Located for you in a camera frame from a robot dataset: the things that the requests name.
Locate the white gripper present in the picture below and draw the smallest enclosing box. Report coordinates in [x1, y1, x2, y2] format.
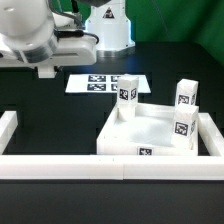
[0, 35, 97, 68]

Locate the white square table top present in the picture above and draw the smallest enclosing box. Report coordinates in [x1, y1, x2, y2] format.
[96, 103, 198, 156]

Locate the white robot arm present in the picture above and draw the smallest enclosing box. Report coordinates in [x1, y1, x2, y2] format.
[0, 0, 135, 77]

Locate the white U-shaped obstacle fence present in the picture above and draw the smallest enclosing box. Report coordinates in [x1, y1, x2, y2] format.
[0, 111, 224, 180]

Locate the white marker base plate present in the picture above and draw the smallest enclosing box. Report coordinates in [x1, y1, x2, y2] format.
[65, 73, 152, 94]

